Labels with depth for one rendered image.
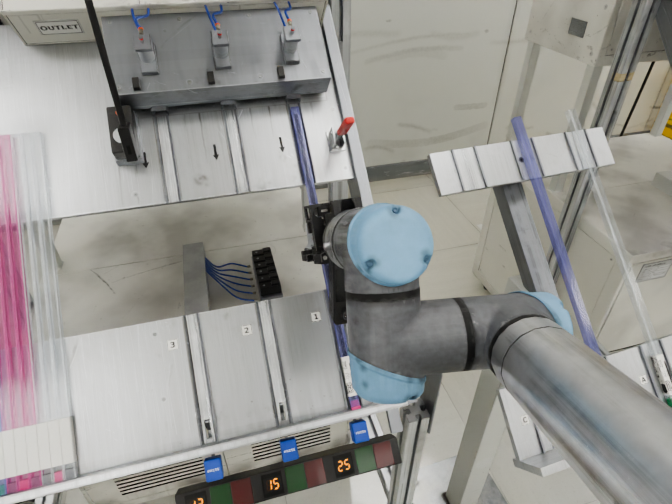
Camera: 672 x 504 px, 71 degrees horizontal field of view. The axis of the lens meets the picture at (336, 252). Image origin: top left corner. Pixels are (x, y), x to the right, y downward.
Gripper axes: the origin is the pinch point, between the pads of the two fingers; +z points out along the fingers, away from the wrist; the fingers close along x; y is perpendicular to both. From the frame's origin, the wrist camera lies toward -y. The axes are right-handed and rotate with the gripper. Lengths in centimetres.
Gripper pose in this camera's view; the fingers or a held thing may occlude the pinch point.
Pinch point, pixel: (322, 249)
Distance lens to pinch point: 76.1
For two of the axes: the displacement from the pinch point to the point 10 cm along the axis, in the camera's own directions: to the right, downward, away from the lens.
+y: -1.5, -9.9, -0.8
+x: -9.6, 1.6, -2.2
